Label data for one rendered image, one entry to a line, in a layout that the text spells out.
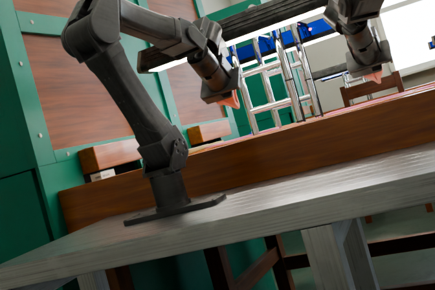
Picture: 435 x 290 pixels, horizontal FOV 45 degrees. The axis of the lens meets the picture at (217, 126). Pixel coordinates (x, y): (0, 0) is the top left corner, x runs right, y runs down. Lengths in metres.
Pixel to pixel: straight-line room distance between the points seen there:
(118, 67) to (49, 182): 0.56
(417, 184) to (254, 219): 0.23
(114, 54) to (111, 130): 0.79
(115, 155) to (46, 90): 0.27
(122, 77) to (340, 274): 0.51
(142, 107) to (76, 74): 0.71
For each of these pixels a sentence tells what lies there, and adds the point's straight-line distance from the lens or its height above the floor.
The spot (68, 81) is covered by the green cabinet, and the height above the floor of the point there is 1.07.
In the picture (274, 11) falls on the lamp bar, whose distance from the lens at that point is 1.46.
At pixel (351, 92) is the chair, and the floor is 0.85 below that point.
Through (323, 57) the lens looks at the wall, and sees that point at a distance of 6.52.
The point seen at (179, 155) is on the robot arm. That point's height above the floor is 0.77.
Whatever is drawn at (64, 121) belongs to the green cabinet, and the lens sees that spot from 1.58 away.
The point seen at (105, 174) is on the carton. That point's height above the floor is 0.78.
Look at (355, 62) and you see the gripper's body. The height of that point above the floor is 0.87.
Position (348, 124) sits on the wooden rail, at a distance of 1.10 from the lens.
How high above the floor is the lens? 0.78
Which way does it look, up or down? 1 degrees up
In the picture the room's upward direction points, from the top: 16 degrees counter-clockwise
